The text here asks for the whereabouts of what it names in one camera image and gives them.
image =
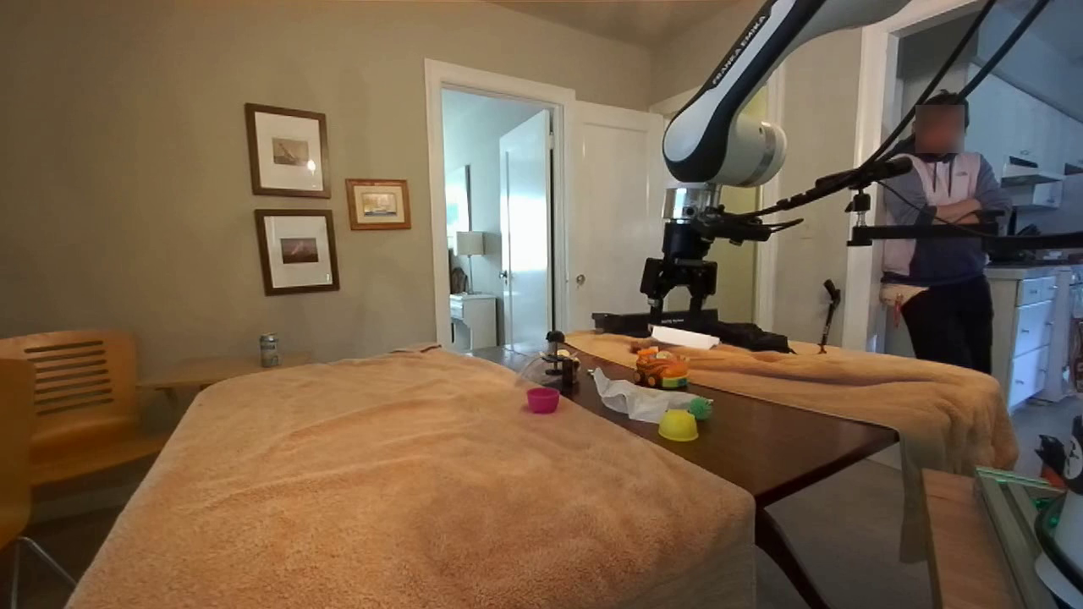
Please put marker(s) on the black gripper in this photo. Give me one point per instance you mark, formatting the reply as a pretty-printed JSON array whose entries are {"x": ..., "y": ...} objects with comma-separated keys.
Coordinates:
[{"x": 681, "y": 276}]

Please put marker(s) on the green spiky ball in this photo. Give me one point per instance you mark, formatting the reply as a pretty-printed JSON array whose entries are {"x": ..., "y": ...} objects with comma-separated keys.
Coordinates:
[{"x": 700, "y": 408}]

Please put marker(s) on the yellow green ball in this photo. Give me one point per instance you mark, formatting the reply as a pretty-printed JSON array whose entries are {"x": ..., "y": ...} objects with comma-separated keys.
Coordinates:
[{"x": 678, "y": 424}]

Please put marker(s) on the small purple bowl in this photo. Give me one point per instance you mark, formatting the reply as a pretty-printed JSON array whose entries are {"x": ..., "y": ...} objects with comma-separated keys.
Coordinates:
[{"x": 542, "y": 399}]

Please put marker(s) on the white flat box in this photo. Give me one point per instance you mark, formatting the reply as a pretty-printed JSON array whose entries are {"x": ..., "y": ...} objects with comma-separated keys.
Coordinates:
[{"x": 685, "y": 335}]

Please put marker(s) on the orange toy truck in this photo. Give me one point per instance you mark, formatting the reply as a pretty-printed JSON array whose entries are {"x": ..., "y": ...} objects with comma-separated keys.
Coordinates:
[{"x": 662, "y": 365}]

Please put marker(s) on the flat black box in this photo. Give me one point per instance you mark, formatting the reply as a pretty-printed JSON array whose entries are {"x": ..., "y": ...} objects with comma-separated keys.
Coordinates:
[{"x": 745, "y": 334}]

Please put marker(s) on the crumpled white cloth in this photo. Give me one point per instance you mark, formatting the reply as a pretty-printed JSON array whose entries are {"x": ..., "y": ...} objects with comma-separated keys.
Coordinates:
[{"x": 638, "y": 397}]

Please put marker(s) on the black stick tool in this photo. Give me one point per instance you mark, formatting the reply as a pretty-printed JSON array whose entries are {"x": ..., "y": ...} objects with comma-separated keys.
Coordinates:
[{"x": 834, "y": 309}]

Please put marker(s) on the dark wooden table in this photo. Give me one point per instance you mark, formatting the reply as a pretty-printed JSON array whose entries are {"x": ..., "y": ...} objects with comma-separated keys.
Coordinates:
[{"x": 857, "y": 390}]

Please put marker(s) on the standing person in vest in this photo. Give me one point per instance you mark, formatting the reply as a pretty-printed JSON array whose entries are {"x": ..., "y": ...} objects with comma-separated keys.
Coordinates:
[{"x": 948, "y": 237}]

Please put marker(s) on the small brown framed picture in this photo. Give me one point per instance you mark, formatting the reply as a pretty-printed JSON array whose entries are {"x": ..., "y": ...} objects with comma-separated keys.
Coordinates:
[{"x": 375, "y": 205}]

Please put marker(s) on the large tan towel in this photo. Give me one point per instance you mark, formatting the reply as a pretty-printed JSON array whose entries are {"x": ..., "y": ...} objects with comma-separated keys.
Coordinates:
[{"x": 393, "y": 496}]

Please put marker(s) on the white cabinet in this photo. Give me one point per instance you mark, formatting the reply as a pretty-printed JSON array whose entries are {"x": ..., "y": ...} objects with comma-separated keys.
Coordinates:
[{"x": 1034, "y": 334}]

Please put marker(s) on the dark framed picture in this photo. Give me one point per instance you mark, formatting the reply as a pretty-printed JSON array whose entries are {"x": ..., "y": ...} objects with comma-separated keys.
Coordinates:
[
  {"x": 285, "y": 151},
  {"x": 300, "y": 252}
]

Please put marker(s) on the small metal can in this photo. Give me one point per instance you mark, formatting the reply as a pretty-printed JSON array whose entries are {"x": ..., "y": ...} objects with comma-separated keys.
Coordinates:
[{"x": 268, "y": 348}]

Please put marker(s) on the black and white device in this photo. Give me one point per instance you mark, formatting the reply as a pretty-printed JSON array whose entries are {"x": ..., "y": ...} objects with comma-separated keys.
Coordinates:
[{"x": 1065, "y": 509}]

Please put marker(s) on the wooden chair with slatted back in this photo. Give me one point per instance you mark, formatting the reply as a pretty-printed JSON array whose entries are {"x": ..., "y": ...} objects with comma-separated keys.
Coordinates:
[{"x": 86, "y": 392}]

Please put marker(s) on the plain light wooden chair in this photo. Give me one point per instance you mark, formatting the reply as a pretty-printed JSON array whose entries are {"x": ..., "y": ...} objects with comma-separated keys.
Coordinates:
[{"x": 13, "y": 452}]

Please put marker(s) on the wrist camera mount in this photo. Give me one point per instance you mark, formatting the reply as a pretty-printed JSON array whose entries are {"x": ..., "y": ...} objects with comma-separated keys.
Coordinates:
[{"x": 738, "y": 224}]

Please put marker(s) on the camera stand with black boom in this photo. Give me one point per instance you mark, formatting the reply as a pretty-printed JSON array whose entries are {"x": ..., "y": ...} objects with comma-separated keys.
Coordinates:
[{"x": 859, "y": 272}]

